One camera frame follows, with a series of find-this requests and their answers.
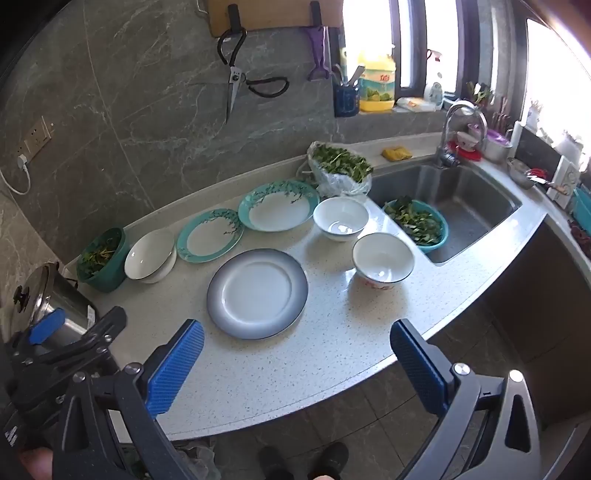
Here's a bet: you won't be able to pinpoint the chrome faucet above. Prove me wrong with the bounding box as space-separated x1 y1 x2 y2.
436 100 489 169

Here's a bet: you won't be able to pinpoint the clear plastic bag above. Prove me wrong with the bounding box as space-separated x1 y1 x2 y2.
307 142 373 198

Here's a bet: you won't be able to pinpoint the shallow white bowl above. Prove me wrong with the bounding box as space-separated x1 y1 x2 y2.
124 228 177 284

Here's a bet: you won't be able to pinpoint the white spray bottle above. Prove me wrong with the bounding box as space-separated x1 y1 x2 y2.
424 48 445 103

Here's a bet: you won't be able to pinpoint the small printed bowl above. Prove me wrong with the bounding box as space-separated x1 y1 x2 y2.
456 124 481 151

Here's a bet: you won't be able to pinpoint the leafy greens bunch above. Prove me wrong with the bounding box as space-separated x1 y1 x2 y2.
314 144 373 182
385 198 444 244
82 231 122 278

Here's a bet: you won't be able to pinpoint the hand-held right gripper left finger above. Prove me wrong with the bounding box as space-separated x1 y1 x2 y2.
53 318 205 480

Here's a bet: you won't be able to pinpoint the wooden cutting board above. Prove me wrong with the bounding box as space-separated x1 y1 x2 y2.
203 0 342 38

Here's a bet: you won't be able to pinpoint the steel bowl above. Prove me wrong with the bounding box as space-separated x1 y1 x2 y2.
506 158 539 189

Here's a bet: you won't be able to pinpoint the window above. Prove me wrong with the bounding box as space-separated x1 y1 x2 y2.
342 0 481 95

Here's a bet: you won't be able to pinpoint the white packet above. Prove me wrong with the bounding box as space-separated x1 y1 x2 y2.
396 96 437 112

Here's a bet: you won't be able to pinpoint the blue sponge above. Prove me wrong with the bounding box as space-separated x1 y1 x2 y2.
333 65 365 117

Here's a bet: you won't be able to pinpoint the white bowl with red print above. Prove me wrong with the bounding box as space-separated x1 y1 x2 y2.
352 232 415 291

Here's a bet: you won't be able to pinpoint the teal basket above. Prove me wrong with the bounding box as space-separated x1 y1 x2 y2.
573 185 591 229

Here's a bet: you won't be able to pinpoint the person's left hand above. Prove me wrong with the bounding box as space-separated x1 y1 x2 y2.
19 448 54 480

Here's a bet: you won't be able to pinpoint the person's black shoe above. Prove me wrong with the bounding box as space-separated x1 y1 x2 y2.
256 445 294 480
307 442 350 480

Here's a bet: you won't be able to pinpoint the purple peeler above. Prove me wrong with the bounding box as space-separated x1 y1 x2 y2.
302 25 334 81

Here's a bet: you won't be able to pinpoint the yellow oil bottle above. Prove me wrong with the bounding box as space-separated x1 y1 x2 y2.
358 52 398 113

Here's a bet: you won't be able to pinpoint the small teal rim plate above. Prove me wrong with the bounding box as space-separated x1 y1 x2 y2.
176 209 245 264

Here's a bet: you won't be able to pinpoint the plain white bowl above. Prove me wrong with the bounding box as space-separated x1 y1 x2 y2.
313 197 369 242

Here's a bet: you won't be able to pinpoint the steel cup with purple lid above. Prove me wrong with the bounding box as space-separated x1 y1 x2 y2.
482 130 513 163

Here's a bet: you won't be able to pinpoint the black kitchen scissors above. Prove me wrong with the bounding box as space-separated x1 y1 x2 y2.
217 28 290 123

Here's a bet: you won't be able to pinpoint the white charger cable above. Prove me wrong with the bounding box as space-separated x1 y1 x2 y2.
0 164 32 195

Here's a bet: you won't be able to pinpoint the steel pot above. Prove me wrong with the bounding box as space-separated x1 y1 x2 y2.
44 274 99 349

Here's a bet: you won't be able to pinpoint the small potted plant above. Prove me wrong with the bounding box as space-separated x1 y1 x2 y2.
466 82 495 104

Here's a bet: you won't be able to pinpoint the steel sink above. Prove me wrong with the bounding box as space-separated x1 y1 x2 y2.
369 159 522 266

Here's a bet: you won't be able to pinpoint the large teal rim plate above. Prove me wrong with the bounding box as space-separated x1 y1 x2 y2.
238 180 320 232

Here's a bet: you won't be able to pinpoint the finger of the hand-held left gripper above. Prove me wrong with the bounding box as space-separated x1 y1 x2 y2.
14 308 65 356
46 306 127 367

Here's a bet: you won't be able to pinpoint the chopstick holder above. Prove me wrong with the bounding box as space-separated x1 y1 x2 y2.
489 97 511 132

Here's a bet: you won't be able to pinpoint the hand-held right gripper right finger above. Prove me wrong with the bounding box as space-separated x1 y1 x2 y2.
390 318 543 480

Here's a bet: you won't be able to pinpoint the red tray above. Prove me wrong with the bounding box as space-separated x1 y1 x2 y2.
445 141 483 161

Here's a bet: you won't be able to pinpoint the wall outlet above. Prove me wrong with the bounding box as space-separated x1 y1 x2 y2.
18 115 51 160

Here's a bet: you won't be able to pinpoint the green plastic basin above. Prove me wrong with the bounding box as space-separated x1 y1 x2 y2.
76 227 127 292

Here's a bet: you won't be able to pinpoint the grey rim plate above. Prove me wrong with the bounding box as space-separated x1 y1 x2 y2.
206 249 308 341

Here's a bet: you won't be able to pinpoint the teal plastic basin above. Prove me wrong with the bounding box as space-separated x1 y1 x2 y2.
383 198 450 254

